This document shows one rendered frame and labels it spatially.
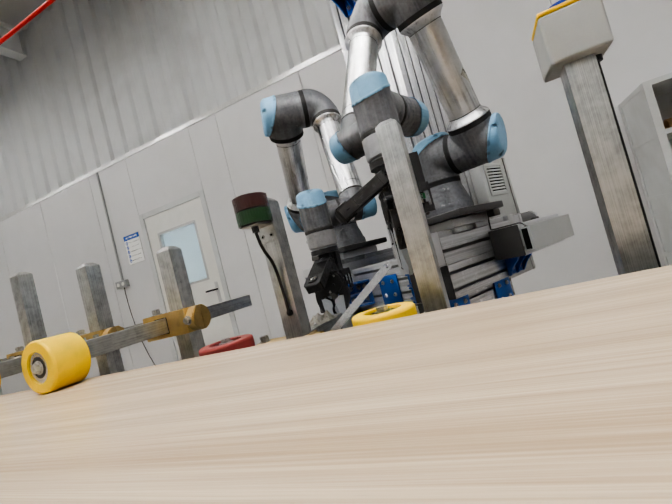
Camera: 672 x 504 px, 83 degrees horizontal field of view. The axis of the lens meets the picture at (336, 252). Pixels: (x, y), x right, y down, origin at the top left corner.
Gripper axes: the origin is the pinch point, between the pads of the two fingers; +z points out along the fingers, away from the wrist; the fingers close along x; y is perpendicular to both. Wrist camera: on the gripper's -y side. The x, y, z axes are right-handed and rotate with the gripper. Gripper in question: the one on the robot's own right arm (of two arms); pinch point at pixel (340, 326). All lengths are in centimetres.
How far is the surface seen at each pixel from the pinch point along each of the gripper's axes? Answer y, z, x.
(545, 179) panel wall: 232, -37, -85
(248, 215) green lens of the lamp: -35.2, -26.5, -5.0
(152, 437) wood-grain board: -71, -8, -18
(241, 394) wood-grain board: -65, -8, -20
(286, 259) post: -28.3, -18.3, -5.9
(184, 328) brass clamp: -30.1, -10.6, 19.2
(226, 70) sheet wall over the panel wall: 237, -233, 157
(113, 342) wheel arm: -42.0, -11.9, 23.4
